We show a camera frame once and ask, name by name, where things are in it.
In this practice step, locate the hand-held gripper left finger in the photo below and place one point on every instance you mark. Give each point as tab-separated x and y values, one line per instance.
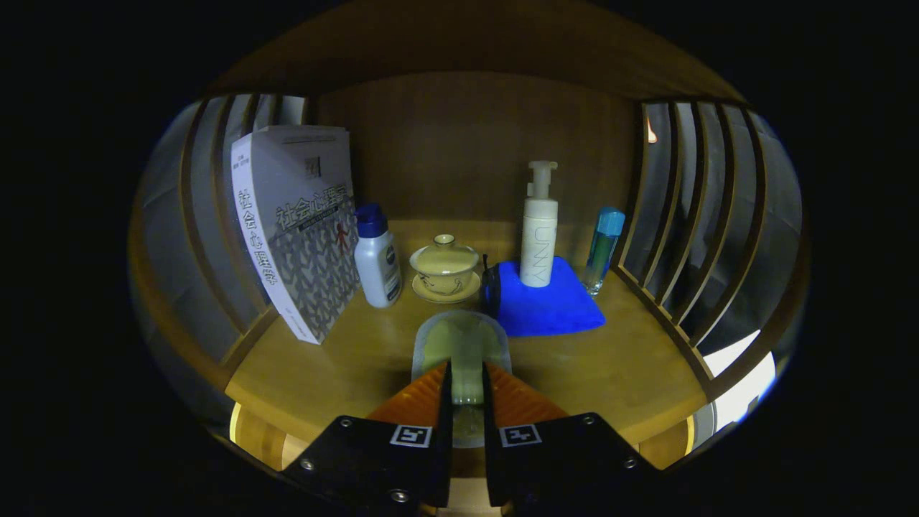
444	459

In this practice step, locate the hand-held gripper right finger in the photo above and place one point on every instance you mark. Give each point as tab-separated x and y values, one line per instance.
490	459

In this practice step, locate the wooden countertop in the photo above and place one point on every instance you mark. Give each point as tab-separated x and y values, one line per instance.
359	359

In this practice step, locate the wooden cabinet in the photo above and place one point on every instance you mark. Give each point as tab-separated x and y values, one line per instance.
467	143

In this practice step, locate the blue cloth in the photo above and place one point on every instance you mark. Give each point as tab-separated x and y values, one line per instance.
546	309

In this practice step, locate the yellow lidded teacup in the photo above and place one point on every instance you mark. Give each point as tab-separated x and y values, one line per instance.
444	269

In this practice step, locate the white bottle blue cap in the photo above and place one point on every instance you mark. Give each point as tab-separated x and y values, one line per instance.
377	269

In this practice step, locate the white pump bottle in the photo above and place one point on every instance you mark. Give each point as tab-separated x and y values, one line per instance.
538	244

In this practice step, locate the teal clear bottle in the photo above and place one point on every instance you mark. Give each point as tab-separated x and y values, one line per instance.
602	251

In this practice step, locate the white patterned book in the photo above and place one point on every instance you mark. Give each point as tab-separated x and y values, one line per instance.
309	244

